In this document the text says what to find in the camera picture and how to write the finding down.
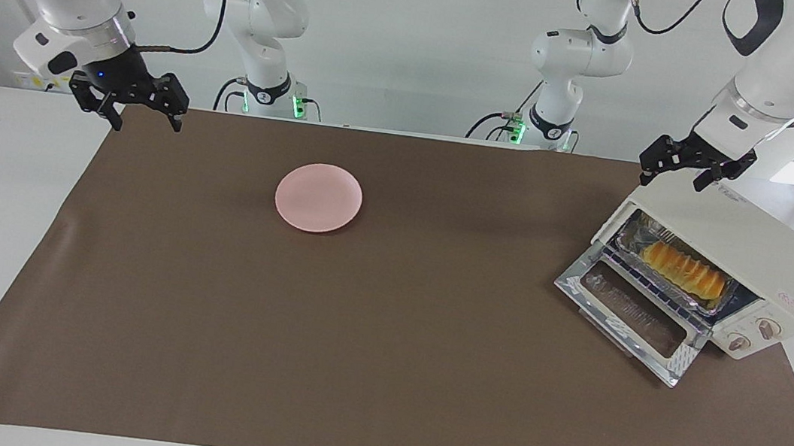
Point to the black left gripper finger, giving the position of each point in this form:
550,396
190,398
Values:
661,155
729,171

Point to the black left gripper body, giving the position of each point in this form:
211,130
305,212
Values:
708,154

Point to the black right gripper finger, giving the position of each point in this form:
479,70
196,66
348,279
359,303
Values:
102,105
176,99

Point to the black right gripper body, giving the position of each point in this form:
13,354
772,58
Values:
118,77

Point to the yellow ridged bread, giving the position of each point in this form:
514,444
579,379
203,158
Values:
683,269

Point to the aluminium foil tray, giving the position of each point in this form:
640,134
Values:
672,266

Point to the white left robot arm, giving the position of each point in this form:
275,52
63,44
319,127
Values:
787,66

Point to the cream toaster oven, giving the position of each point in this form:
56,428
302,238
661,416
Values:
759,237

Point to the glass oven door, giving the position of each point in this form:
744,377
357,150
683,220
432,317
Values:
632,312

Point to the beige oven knob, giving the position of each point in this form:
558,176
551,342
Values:
768,328
738,342

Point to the pink round plate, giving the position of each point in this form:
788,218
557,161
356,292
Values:
318,197

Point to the brown table mat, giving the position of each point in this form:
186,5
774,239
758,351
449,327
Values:
350,354

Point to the white wall socket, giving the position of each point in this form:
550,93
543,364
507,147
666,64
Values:
29,81

